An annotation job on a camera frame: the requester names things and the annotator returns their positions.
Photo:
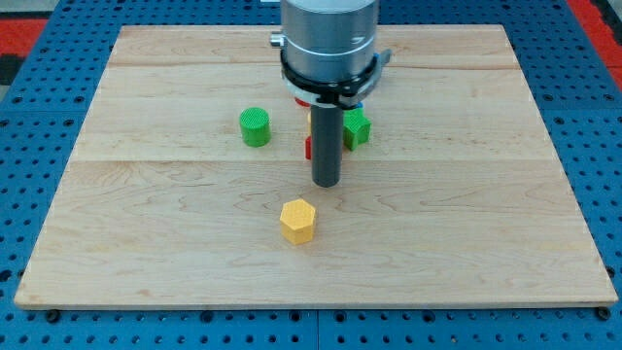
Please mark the green star block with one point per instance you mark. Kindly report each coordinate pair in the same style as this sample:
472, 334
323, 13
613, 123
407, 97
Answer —
356, 128

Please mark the yellow block behind pointer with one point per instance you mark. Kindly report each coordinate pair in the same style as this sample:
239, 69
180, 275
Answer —
309, 123

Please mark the red block under flange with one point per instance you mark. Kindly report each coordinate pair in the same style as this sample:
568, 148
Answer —
300, 102

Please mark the yellow hexagon block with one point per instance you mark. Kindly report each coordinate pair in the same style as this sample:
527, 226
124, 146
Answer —
297, 221

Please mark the green cylinder block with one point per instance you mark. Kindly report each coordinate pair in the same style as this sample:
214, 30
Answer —
255, 127

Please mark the dark grey cylindrical pointer tool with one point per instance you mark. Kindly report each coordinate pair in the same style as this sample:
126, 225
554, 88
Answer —
326, 145

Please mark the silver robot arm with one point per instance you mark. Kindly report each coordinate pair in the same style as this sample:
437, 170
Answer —
328, 41

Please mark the light wooden board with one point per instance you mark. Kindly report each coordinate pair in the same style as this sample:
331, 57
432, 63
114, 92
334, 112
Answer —
458, 199

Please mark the red block behind pointer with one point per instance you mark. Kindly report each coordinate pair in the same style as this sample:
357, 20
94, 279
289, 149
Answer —
308, 147

